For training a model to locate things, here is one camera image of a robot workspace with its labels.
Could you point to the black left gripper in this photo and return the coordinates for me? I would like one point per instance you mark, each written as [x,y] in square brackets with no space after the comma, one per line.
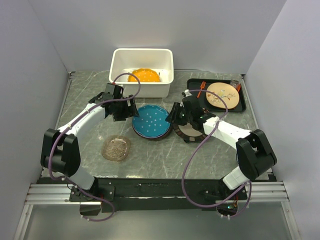
[130,111]

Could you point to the dark blue brown-rimmed plate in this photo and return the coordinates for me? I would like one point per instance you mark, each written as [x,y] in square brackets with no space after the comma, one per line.
[151,131]

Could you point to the clear glass cup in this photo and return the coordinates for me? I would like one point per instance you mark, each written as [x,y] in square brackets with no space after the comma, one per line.
[235,83]

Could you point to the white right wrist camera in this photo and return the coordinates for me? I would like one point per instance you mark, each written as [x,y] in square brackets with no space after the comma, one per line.
[186,93]

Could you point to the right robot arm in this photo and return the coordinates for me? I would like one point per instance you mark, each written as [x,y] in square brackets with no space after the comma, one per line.
[253,150]

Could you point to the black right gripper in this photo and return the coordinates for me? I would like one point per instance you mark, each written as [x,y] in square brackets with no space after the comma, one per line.
[174,114]

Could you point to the orange plastic spoon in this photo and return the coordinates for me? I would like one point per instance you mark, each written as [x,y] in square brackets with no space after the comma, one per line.
[238,87]

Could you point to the orange plastic fork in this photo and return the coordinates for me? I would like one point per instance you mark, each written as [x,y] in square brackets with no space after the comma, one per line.
[202,86]

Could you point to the pink glass dish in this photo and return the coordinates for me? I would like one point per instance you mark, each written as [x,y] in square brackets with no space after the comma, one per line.
[116,148]

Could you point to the blue polka dot plate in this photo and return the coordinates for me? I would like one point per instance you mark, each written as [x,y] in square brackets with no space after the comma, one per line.
[152,114]

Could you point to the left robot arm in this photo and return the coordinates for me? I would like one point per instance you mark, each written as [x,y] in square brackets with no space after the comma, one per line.
[60,148]

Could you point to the orange polka dot plate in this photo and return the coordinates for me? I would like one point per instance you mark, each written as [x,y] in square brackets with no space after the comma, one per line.
[146,75]

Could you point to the beige bird plate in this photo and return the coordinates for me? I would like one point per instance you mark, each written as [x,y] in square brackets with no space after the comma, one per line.
[226,92]

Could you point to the black plate with colored squares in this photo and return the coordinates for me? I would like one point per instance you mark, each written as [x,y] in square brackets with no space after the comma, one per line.
[188,134]

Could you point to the aluminium frame rail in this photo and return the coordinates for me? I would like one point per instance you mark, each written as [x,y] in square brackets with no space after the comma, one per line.
[52,194]

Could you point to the black tray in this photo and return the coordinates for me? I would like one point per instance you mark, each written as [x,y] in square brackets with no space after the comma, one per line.
[193,85]

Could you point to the white plastic bin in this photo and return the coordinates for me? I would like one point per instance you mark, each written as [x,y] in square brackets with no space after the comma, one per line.
[126,60]

